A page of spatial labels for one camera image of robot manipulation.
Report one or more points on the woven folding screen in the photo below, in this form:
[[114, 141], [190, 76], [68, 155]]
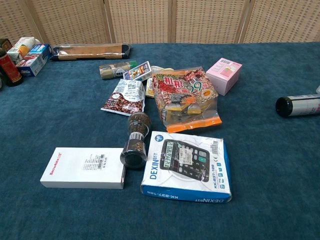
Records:
[[160, 20]]

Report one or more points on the small yellow white packet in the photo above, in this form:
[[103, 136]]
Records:
[[149, 87]]

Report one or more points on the pink cardboard box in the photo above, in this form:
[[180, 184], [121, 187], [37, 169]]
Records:
[[225, 75]]

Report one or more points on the blue white calculator box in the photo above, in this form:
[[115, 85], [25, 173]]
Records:
[[185, 167]]

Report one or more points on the dark jar with lid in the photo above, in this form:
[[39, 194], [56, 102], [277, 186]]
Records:
[[4, 44]]

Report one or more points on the red label sauce bottle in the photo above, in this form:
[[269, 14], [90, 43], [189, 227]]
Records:
[[10, 68]]

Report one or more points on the blue table cloth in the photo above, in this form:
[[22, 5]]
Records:
[[160, 150]]

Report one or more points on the flat white box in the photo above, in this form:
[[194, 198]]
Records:
[[75, 167]]

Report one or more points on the white red bean bag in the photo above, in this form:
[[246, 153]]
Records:
[[126, 96]]

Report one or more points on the orange grain snack bag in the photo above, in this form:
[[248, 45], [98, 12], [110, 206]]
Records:
[[186, 97]]

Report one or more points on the long brown package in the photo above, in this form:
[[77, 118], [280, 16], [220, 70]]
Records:
[[90, 52]]

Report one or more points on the dark bottle with silver label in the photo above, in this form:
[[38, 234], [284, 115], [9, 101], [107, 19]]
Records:
[[298, 105]]

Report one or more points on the green capped wrapped roll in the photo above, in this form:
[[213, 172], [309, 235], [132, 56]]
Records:
[[115, 69]]

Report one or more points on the white orange juice carton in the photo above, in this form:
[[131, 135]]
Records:
[[21, 48]]

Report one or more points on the playing card box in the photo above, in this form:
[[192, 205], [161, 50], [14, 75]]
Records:
[[137, 71]]

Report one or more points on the blue white food wrap box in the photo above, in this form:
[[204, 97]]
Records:
[[33, 60]]

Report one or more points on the dark pepper grinder bottle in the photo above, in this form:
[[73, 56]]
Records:
[[136, 142]]

